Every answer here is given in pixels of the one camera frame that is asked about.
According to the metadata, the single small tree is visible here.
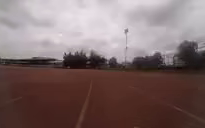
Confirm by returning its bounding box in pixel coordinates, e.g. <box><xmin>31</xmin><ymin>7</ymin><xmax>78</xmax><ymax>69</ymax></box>
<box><xmin>108</xmin><ymin>56</ymin><xmax>119</xmax><ymax>68</ymax></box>

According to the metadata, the tall floodlight mast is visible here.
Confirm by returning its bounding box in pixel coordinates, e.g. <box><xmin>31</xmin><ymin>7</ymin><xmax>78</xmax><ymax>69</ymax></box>
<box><xmin>123</xmin><ymin>27</ymin><xmax>130</xmax><ymax>67</ymax></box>

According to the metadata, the row of trees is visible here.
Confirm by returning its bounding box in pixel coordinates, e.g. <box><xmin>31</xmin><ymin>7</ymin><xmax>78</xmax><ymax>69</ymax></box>
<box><xmin>132</xmin><ymin>39</ymin><xmax>205</xmax><ymax>71</ymax></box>

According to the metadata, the dark clump of trees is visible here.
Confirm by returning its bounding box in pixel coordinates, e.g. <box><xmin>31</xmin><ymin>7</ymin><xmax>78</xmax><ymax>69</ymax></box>
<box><xmin>62</xmin><ymin>49</ymin><xmax>89</xmax><ymax>70</ymax></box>

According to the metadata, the small clump of trees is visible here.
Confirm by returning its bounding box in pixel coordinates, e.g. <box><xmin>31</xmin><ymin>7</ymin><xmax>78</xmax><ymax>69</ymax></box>
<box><xmin>87</xmin><ymin>49</ymin><xmax>108</xmax><ymax>69</ymax></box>

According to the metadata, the low flat-roofed building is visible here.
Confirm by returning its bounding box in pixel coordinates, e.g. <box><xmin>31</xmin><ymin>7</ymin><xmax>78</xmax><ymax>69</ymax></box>
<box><xmin>0</xmin><ymin>56</ymin><xmax>63</xmax><ymax>67</ymax></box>

